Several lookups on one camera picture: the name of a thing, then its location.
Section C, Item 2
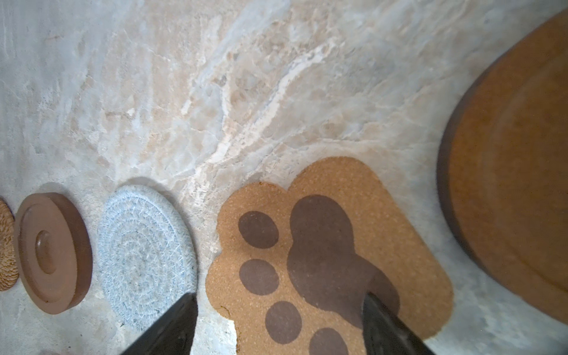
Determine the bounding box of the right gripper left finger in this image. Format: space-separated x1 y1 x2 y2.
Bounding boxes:
123 293 198 355

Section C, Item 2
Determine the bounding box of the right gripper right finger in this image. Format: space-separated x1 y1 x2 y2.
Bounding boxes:
362 292 434 355

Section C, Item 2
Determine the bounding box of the blue woven round coaster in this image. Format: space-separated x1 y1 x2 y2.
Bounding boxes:
97 185 198 331

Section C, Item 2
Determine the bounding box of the cork paw print coaster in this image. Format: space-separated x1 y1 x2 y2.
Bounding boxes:
206 157 454 354

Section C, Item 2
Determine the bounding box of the brown wooden coaster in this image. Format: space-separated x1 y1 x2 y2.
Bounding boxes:
436 11 567 322
13 192 93 314

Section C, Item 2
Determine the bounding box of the woven rattan coaster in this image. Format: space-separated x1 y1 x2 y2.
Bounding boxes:
0 200 19 291

